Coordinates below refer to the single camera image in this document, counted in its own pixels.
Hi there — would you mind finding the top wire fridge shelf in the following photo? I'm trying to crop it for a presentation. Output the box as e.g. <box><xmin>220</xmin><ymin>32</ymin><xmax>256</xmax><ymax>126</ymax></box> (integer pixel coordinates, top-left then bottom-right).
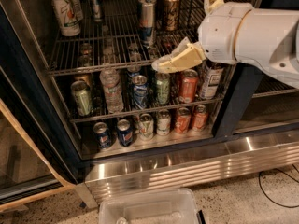
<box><xmin>48</xmin><ymin>0</ymin><xmax>205</xmax><ymax>76</ymax></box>

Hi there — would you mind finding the white can bottom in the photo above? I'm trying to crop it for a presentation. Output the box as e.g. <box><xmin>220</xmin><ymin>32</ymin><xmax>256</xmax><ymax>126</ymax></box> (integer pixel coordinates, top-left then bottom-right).
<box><xmin>156</xmin><ymin>109</ymin><xmax>171</xmax><ymax>135</ymax></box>

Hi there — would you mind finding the white 7up can front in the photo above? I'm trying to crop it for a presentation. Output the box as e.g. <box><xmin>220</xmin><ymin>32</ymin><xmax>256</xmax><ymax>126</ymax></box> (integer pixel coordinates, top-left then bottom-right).
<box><xmin>51</xmin><ymin>0</ymin><xmax>80</xmax><ymax>36</ymax></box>

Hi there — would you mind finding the tall redbull can centre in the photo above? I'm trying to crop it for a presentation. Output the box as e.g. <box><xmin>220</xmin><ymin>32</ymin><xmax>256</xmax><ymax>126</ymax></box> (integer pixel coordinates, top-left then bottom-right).
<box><xmin>137</xmin><ymin>0</ymin><xmax>156</xmax><ymax>47</ymax></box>

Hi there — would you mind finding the green can middle centre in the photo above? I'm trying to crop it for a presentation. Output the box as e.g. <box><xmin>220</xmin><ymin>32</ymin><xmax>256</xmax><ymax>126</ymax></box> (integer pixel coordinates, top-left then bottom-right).
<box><xmin>155</xmin><ymin>73</ymin><xmax>170</xmax><ymax>105</ymax></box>

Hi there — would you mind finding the middle wire fridge shelf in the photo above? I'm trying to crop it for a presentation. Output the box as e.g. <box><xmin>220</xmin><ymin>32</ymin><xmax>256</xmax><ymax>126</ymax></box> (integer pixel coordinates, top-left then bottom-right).
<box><xmin>69</xmin><ymin>93</ymin><xmax>224</xmax><ymax>123</ymax></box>

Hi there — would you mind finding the silver green can bottom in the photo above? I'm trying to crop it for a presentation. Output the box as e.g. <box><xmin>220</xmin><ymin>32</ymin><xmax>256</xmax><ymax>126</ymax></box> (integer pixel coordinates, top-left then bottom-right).
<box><xmin>139</xmin><ymin>114</ymin><xmax>154</xmax><ymax>140</ymax></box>

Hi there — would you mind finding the wire fridge shelf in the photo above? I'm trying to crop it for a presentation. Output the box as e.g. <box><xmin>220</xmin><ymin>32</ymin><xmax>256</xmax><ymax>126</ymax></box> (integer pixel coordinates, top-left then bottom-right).
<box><xmin>69</xmin><ymin>93</ymin><xmax>224</xmax><ymax>123</ymax></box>
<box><xmin>48</xmin><ymin>0</ymin><xmax>205</xmax><ymax>76</ymax></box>

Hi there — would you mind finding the stainless steel fridge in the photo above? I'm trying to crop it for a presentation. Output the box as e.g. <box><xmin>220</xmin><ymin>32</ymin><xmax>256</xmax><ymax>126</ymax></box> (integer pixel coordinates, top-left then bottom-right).
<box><xmin>0</xmin><ymin>0</ymin><xmax>298</xmax><ymax>207</ymax></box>

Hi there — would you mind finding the open glass fridge door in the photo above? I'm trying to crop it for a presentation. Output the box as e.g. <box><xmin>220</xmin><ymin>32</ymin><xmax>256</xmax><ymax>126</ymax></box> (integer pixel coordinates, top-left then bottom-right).
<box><xmin>0</xmin><ymin>9</ymin><xmax>77</xmax><ymax>213</ymax></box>

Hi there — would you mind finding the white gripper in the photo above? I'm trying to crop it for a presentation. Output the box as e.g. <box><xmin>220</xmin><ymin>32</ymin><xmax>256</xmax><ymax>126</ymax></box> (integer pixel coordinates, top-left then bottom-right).
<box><xmin>151</xmin><ymin>0</ymin><xmax>253</xmax><ymax>74</ymax></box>

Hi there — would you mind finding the brown gold tall can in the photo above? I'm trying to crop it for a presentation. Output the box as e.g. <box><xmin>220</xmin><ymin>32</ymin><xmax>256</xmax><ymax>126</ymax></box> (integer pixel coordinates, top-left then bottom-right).
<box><xmin>163</xmin><ymin>0</ymin><xmax>180</xmax><ymax>31</ymax></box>

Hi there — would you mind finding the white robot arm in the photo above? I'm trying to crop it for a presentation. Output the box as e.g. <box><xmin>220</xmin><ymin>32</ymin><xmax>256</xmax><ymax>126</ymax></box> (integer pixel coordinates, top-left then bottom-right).
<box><xmin>152</xmin><ymin>0</ymin><xmax>299</xmax><ymax>89</ymax></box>

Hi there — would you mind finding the orange can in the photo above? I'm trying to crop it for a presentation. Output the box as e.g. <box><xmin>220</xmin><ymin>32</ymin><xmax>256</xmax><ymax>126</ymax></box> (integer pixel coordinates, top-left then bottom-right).
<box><xmin>191</xmin><ymin>105</ymin><xmax>208</xmax><ymax>131</ymax></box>
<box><xmin>175</xmin><ymin>107</ymin><xmax>191</xmax><ymax>134</ymax></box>

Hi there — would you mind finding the green can middle left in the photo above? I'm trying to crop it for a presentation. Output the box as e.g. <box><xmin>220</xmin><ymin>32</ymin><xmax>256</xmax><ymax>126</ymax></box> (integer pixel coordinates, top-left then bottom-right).
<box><xmin>71</xmin><ymin>80</ymin><xmax>93</xmax><ymax>116</ymax></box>

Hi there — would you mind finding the blue white can middle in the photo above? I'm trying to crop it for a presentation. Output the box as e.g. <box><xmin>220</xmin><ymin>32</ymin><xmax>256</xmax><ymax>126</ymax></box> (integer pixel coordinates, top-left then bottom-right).
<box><xmin>132</xmin><ymin>75</ymin><xmax>148</xmax><ymax>109</ymax></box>

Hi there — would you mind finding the blue pepsi can right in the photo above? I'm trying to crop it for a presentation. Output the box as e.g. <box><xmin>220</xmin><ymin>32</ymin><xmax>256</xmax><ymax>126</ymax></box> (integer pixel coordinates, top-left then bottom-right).
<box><xmin>117</xmin><ymin>119</ymin><xmax>133</xmax><ymax>147</ymax></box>

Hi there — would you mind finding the blue pepsi can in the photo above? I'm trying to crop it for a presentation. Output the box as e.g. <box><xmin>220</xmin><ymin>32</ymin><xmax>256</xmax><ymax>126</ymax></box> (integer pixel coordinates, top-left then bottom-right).
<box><xmin>117</xmin><ymin>119</ymin><xmax>133</xmax><ymax>147</ymax></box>
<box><xmin>93</xmin><ymin>122</ymin><xmax>112</xmax><ymax>148</ymax></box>

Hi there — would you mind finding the black floor cable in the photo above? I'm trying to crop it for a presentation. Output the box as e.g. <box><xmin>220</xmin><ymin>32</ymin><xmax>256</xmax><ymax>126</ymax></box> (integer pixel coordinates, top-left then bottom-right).
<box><xmin>258</xmin><ymin>164</ymin><xmax>299</xmax><ymax>209</ymax></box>

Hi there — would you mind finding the orange can bottom left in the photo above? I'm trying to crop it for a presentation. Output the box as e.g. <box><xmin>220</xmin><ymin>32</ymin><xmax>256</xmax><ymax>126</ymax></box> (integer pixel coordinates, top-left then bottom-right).
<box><xmin>175</xmin><ymin>107</ymin><xmax>191</xmax><ymax>134</ymax></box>

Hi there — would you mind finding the blue pepsi can left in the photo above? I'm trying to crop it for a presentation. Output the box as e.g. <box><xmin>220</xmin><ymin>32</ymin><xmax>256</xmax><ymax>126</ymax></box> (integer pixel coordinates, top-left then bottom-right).
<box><xmin>93</xmin><ymin>122</ymin><xmax>112</xmax><ymax>148</ymax></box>

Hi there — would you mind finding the orange can bottom right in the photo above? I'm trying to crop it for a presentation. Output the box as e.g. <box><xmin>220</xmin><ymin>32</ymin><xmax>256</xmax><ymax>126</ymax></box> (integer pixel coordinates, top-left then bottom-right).
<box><xmin>191</xmin><ymin>105</ymin><xmax>208</xmax><ymax>131</ymax></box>

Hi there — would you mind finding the clear water bottle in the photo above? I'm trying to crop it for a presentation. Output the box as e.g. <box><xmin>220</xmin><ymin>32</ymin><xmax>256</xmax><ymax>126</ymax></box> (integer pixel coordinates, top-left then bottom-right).
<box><xmin>100</xmin><ymin>69</ymin><xmax>124</xmax><ymax>113</ymax></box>

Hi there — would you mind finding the clear plastic bin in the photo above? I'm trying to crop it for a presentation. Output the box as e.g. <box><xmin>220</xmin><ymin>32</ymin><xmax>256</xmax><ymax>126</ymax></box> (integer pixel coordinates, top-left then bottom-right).
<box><xmin>98</xmin><ymin>189</ymin><xmax>200</xmax><ymax>224</ymax></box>

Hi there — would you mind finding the orange can middle shelf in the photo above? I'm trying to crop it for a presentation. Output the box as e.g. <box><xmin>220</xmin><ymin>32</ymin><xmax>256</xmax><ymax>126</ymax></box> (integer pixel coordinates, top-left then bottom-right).
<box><xmin>178</xmin><ymin>69</ymin><xmax>198</xmax><ymax>104</ymax></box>

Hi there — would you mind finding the gold can middle rear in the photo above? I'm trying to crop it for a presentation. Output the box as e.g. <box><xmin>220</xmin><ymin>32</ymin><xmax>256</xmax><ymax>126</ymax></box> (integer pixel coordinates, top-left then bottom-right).
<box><xmin>74</xmin><ymin>74</ymin><xmax>93</xmax><ymax>88</ymax></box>

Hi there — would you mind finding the white labelled juice bottle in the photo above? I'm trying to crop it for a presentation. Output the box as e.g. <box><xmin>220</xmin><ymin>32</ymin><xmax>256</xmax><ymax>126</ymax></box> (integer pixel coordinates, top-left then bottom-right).
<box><xmin>199</xmin><ymin>60</ymin><xmax>224</xmax><ymax>100</ymax></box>

